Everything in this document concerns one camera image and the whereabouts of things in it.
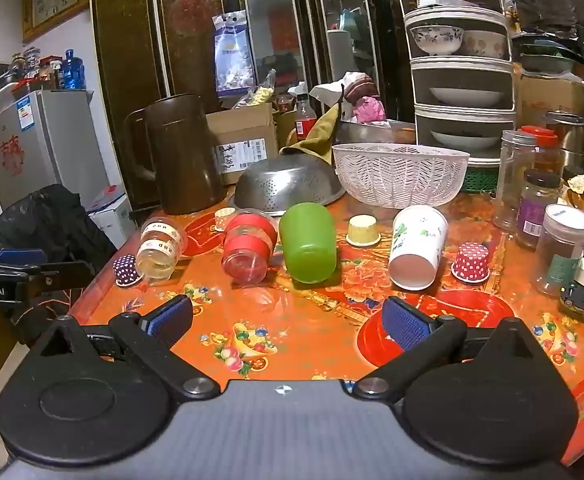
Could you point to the white tiered dish rack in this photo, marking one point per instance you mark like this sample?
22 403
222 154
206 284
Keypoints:
459 67

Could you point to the black garbage bag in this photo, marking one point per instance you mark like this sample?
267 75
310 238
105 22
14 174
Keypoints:
46 225

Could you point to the blue white snack bag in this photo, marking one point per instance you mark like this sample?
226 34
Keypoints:
231 52

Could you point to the flat white box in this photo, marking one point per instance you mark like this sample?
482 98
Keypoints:
442 0

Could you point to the glass jar purple label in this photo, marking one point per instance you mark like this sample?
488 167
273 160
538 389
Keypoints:
537 210

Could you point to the metal basin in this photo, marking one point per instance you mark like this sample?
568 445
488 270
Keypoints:
377 132

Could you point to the red polka dot cupcake liner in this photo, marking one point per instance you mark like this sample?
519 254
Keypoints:
470 261

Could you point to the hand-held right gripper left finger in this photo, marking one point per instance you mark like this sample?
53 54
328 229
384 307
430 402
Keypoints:
169 319

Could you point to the blue water bottle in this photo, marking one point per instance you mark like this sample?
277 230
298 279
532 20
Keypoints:
74 70

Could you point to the white plastic basket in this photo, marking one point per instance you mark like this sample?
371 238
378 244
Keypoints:
399 175

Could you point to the white paper cup green print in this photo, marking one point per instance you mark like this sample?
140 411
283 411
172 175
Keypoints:
418 247

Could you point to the brown plastic pitcher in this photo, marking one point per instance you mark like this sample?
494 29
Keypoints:
179 155

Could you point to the white appliance carton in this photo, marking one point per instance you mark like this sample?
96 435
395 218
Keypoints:
114 215

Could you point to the tall clear empty jar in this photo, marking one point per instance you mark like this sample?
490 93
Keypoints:
514 180

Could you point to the red banded clear cup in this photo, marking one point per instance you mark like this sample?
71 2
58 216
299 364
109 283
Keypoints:
248 250

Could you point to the large brown cardboard box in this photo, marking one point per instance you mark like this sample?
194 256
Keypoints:
552 96

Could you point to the cardboard box with label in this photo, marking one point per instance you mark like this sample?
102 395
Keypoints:
244 142

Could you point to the black toy car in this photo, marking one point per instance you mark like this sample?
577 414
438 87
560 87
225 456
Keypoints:
582 300

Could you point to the white plate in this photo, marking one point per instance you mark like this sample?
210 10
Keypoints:
464 95
464 138

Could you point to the blue floral bowl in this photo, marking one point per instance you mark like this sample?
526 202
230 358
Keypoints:
437 40

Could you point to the orange floral tablecloth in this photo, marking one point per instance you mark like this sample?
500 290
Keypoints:
292 320

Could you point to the white yellow cupcake liner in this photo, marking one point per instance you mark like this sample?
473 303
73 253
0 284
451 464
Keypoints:
224 218

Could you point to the jar with red lid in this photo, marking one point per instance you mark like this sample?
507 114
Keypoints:
548 152

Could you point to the metal colander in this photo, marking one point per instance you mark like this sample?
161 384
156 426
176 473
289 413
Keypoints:
289 180

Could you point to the green plastic basket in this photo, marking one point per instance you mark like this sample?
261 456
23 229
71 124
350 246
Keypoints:
479 180

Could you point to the purple polka dot cupcake liner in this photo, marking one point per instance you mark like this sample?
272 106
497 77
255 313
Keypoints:
125 270

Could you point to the green plastic cup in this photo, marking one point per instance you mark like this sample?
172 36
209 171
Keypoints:
308 242

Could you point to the pink floral bowl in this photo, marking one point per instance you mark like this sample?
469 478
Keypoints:
487 44

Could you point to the clear jar white lid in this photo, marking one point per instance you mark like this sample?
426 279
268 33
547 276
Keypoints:
561 252

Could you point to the clear bag of pasta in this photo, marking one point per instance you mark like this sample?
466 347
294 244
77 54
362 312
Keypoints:
259 94

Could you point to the olive green cloth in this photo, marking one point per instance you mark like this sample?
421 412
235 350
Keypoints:
322 136

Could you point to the stainless steel kettle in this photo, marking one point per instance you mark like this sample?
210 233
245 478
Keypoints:
569 132

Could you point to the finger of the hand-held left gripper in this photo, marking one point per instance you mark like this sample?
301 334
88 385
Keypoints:
21 256
56 273

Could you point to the pink plastic bag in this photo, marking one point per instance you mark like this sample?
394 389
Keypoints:
369 110

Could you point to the clear cup with beige band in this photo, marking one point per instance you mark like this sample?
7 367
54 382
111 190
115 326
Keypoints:
157 249

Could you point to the dark mirrored wardrobe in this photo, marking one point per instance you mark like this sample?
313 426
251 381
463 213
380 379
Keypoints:
191 35

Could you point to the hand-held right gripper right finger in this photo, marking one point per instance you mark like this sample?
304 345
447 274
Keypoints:
407 324

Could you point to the silver refrigerator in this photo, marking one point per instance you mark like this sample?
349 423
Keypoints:
41 147

